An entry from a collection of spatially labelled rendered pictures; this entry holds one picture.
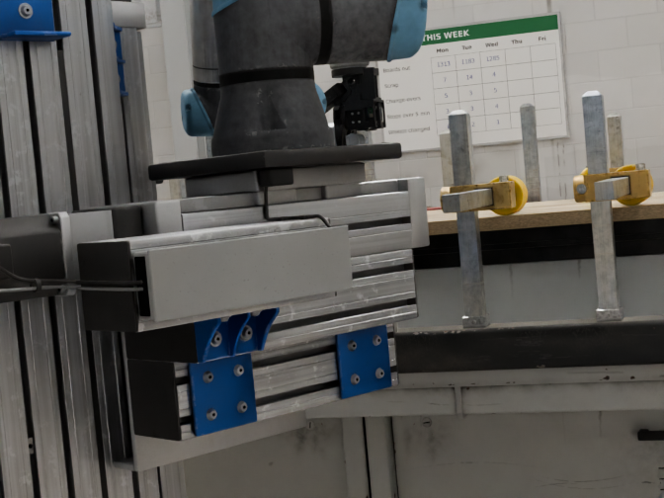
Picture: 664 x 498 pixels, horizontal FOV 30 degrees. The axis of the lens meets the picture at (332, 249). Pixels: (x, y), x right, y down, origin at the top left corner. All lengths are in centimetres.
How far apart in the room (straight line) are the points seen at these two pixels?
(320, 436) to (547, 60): 698
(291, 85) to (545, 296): 119
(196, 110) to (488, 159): 773
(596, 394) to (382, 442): 53
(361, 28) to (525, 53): 804
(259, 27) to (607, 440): 142
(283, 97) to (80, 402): 43
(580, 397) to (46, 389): 119
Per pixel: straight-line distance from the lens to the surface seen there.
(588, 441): 263
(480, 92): 957
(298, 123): 146
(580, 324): 231
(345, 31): 151
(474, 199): 218
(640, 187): 229
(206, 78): 190
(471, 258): 235
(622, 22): 951
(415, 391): 244
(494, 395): 241
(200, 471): 289
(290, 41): 149
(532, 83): 952
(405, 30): 153
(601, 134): 231
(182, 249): 120
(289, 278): 128
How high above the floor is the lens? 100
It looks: 3 degrees down
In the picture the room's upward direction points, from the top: 5 degrees counter-clockwise
